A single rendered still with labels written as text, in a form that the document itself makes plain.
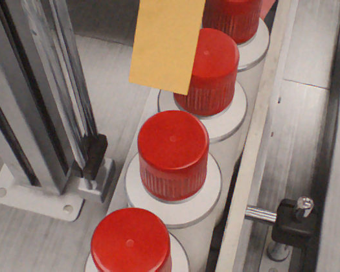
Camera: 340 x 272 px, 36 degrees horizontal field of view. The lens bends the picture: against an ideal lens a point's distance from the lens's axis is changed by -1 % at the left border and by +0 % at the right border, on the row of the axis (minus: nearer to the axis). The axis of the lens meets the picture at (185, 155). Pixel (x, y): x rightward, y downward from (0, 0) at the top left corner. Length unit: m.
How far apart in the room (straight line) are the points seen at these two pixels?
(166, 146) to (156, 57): 0.05
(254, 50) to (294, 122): 0.24
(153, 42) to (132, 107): 0.30
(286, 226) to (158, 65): 0.19
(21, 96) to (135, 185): 0.14
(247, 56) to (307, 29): 0.32
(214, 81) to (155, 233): 0.08
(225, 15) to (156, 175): 0.10
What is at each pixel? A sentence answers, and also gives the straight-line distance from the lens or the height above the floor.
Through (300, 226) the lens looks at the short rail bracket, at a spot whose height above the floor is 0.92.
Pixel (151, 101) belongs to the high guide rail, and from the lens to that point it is 0.40.
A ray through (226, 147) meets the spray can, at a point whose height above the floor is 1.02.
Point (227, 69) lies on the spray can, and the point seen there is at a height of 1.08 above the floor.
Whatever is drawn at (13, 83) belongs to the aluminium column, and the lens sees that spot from 0.36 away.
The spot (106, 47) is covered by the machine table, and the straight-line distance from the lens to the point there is 0.60.
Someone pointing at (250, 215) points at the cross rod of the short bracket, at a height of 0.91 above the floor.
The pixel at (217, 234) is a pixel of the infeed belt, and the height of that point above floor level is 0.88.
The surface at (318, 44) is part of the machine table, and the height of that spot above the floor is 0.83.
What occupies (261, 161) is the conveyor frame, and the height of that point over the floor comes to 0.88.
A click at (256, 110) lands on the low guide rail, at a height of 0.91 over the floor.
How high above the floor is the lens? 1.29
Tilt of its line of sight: 62 degrees down
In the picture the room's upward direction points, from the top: 3 degrees clockwise
